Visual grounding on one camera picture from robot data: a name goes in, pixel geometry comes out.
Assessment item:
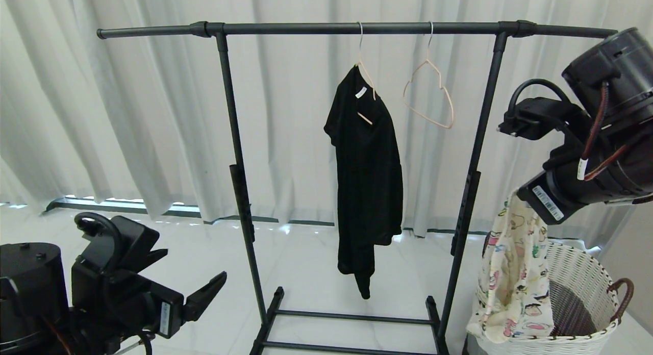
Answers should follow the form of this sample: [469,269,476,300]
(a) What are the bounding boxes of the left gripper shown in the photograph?
[71,248,228,341]

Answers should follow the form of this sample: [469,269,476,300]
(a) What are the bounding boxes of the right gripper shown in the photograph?
[516,126,653,226]

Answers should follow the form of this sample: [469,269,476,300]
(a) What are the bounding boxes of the cream printed garment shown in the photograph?
[465,191,556,344]

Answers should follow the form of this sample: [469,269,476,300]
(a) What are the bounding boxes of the black garment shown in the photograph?
[323,64,404,300]

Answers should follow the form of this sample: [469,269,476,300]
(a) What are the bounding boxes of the pink clothes hanger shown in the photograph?
[402,22,455,130]
[356,22,379,126]

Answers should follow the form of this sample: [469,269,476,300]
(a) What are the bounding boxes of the white laundry basket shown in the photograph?
[473,237,635,355]

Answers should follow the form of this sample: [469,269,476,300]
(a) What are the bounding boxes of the black clothes rack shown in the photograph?
[96,20,618,355]

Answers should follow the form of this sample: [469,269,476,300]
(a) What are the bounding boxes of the white curtain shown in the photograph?
[0,0,653,248]

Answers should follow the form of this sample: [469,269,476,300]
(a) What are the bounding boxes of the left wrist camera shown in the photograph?
[74,215,169,275]

